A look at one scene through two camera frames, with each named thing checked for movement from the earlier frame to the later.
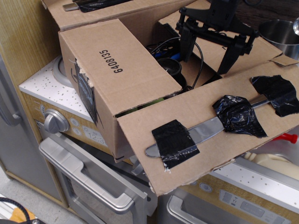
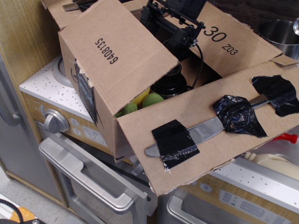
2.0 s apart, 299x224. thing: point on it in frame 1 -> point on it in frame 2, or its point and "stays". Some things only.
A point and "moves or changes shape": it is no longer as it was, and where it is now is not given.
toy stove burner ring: x=59 y=73 stays
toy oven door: x=100 y=193 stays
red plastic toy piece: x=292 y=138 stays
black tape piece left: x=175 y=143 stays
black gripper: x=218 y=21 -> x=181 y=17
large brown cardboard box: x=126 y=61 moves or changes shape
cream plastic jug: x=275 y=163 stays
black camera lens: x=174 y=68 -> x=171 y=84
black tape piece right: x=281 y=93 stays
